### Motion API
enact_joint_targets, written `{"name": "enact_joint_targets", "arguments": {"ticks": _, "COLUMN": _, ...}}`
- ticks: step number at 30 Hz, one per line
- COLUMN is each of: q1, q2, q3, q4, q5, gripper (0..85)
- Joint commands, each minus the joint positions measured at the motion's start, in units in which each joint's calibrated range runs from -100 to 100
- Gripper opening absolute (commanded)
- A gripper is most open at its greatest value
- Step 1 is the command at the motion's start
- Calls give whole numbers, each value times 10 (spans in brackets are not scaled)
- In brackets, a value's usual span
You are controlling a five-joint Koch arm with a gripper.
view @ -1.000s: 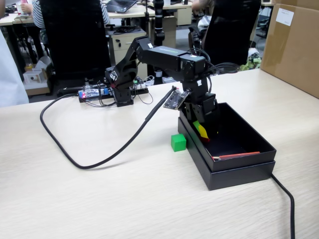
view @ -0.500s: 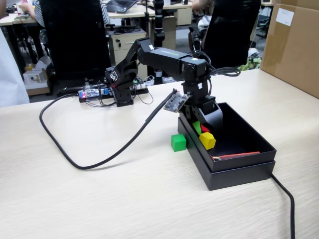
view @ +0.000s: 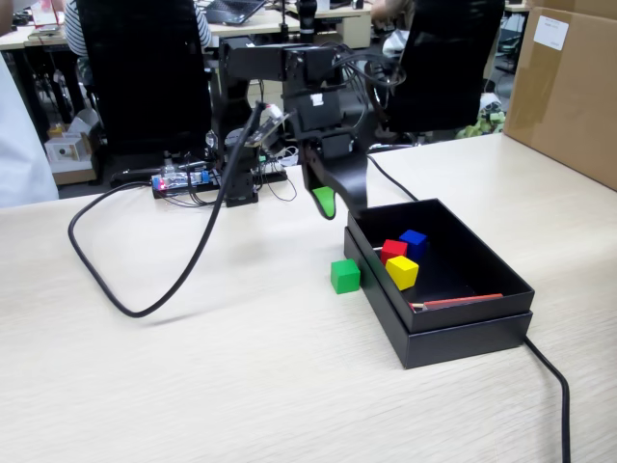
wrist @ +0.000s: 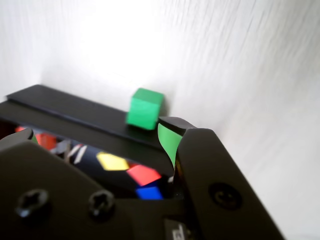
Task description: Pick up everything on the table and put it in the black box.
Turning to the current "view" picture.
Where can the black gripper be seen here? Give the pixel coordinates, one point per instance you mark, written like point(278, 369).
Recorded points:
point(335, 144)

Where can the red wooden cube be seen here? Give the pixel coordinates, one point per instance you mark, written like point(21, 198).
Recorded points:
point(393, 251)

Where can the green wooden cube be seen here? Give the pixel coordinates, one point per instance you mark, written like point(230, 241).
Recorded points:
point(345, 277)

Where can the blue wooden cube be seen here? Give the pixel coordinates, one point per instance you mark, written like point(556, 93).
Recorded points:
point(415, 241)

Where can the yellow wooden cube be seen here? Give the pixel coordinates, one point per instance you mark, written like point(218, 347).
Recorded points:
point(402, 272)

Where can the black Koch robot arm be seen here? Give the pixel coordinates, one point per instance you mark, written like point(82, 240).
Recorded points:
point(250, 60)

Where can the red pencil in box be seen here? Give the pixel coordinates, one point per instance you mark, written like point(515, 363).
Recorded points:
point(463, 301)

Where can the black cardboard box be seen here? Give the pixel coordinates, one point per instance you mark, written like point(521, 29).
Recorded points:
point(472, 318)

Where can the large brown cardboard box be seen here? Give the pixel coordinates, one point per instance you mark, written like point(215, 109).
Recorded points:
point(564, 96)

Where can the white box with round hole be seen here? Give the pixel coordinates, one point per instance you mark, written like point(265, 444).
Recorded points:
point(53, 149)

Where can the beige drawer cabinet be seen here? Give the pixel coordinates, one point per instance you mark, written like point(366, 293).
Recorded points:
point(272, 103)

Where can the green toy pile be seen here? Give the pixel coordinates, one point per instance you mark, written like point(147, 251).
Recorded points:
point(474, 128)

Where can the seated person behind chair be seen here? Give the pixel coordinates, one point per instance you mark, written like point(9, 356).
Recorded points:
point(395, 43)

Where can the black office chair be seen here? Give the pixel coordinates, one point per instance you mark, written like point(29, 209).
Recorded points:
point(144, 72)
point(448, 62)

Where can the controller circuit board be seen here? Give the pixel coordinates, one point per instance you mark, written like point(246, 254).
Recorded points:
point(169, 182)

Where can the black pole with white rings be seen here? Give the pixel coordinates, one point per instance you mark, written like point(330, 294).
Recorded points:
point(307, 24)

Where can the thin black desk stand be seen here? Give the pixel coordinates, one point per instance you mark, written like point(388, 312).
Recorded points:
point(284, 24)

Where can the beige office desk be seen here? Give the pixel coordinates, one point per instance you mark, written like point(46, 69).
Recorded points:
point(347, 14)
point(19, 42)

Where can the black laptop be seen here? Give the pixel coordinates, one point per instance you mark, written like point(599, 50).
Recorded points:
point(231, 9)

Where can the small brown carton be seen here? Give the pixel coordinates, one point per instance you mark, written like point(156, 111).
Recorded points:
point(72, 174)

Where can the person in striped shirt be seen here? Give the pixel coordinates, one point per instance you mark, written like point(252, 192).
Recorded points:
point(74, 29)

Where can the person in white shirt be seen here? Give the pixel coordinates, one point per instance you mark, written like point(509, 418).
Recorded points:
point(21, 154)

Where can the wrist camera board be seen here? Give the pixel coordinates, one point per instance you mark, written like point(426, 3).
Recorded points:
point(265, 129)

